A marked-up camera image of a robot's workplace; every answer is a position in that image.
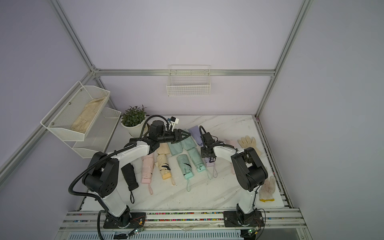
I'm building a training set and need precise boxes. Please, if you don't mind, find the purple umbrella sleeve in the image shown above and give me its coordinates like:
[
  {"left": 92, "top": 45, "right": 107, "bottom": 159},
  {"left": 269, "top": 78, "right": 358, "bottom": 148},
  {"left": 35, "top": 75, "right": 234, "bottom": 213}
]
[{"left": 188, "top": 126, "right": 204, "bottom": 147}]

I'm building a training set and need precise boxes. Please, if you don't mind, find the cream work glove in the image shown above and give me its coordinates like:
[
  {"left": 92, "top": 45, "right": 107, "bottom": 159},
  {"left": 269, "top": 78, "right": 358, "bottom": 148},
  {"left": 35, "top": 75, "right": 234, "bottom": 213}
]
[{"left": 238, "top": 136, "right": 262, "bottom": 157}]

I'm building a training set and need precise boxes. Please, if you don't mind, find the pink umbrella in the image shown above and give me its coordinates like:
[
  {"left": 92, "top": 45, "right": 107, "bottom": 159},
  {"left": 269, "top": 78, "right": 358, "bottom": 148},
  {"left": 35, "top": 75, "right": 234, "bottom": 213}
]
[
  {"left": 224, "top": 139, "right": 241, "bottom": 175},
  {"left": 141, "top": 153, "right": 155, "bottom": 195}
]

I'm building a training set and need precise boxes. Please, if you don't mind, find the green umbrella sleeve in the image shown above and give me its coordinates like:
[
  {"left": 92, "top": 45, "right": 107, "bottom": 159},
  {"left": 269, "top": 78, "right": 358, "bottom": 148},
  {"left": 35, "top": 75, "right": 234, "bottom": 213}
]
[
  {"left": 181, "top": 136, "right": 197, "bottom": 151},
  {"left": 168, "top": 143, "right": 184, "bottom": 156}
]

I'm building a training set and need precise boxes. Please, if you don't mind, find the aluminium rail frame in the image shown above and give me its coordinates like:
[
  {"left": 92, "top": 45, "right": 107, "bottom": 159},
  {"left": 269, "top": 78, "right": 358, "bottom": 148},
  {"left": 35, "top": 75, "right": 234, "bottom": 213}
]
[{"left": 55, "top": 208, "right": 312, "bottom": 240}]

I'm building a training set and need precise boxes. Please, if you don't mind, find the green umbrella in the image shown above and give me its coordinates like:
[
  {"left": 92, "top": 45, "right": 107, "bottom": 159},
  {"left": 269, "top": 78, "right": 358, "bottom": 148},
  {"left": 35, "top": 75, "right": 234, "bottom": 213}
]
[
  {"left": 188, "top": 148, "right": 212, "bottom": 180},
  {"left": 177, "top": 154, "right": 194, "bottom": 192}
]

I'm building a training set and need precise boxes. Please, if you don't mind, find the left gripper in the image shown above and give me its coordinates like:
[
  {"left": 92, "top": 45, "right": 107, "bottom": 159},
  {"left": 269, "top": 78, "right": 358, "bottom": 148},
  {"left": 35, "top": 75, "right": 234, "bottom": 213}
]
[{"left": 158, "top": 129, "right": 191, "bottom": 145}]

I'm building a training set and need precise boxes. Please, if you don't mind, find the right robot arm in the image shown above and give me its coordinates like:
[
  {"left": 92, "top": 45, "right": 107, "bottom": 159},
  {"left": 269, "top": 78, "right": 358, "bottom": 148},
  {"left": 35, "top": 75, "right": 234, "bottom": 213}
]
[{"left": 199, "top": 126, "right": 268, "bottom": 225}]

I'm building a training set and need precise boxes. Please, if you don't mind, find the potted green plant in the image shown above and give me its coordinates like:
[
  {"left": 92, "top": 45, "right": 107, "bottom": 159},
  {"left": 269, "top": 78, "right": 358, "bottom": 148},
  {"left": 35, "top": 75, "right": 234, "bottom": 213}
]
[{"left": 121, "top": 105, "right": 147, "bottom": 138}]

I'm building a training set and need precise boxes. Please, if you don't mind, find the yellow umbrella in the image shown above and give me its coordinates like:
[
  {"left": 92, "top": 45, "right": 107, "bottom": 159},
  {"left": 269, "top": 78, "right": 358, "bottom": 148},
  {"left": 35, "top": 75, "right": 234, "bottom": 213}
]
[{"left": 157, "top": 154, "right": 176, "bottom": 186}]

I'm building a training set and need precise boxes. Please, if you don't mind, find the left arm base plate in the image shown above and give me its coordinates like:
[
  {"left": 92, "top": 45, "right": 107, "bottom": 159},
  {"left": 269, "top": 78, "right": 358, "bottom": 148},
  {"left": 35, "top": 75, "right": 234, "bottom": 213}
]
[{"left": 103, "top": 212, "right": 147, "bottom": 229}]

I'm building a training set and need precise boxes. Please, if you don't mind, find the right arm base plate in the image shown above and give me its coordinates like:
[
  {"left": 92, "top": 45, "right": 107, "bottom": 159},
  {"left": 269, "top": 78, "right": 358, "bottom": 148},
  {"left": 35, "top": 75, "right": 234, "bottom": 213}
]
[{"left": 223, "top": 211, "right": 265, "bottom": 227}]

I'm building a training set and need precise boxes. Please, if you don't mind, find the white tiered mesh shelf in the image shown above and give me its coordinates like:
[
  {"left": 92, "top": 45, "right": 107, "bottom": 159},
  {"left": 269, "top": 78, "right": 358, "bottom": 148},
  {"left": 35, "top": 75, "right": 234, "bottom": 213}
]
[{"left": 41, "top": 82, "right": 121, "bottom": 159}]

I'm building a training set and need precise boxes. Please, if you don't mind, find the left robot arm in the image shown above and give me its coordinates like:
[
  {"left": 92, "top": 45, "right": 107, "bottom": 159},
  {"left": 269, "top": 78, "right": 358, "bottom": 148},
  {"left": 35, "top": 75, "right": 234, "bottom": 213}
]
[{"left": 68, "top": 115, "right": 191, "bottom": 227}]

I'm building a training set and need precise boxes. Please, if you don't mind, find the white speckled work glove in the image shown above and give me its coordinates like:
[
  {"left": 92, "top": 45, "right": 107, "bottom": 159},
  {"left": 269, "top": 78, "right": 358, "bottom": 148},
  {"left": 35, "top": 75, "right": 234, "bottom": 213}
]
[{"left": 259, "top": 176, "right": 276, "bottom": 203}]

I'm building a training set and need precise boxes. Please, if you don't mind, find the yellow umbrella sleeve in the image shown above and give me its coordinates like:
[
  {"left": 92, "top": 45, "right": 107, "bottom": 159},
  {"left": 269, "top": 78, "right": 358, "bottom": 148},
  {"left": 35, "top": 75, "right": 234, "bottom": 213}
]
[{"left": 157, "top": 143, "right": 171, "bottom": 155}]

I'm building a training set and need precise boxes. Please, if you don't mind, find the cream glove in shelf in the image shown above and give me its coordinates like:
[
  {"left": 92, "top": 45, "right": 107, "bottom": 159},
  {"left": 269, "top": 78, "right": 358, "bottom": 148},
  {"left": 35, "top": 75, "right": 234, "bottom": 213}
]
[{"left": 71, "top": 97, "right": 106, "bottom": 134}]

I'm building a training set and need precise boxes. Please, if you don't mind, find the black umbrella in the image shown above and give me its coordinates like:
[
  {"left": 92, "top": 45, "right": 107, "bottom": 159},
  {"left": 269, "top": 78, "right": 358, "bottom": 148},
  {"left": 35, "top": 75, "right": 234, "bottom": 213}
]
[{"left": 121, "top": 163, "right": 139, "bottom": 204}]

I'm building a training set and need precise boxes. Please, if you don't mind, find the purple umbrella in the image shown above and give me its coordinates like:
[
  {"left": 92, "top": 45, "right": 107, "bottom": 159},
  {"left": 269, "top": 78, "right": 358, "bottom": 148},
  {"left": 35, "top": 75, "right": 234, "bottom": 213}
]
[{"left": 204, "top": 158, "right": 218, "bottom": 178}]

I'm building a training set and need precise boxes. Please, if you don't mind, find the white wire wall basket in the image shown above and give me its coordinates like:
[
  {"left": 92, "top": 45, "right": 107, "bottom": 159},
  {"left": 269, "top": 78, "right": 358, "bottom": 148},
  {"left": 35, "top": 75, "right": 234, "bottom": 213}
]
[{"left": 166, "top": 65, "right": 211, "bottom": 97}]

